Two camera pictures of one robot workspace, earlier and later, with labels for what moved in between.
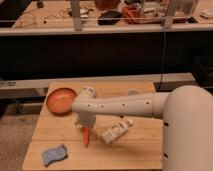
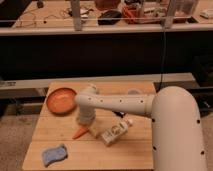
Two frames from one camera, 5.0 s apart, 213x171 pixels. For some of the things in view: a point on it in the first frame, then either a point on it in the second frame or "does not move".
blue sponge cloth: x=55 y=154 does not move
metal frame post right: x=169 y=18 does not move
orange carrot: x=86 y=136 -> x=80 y=132
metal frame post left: x=76 y=12 does not move
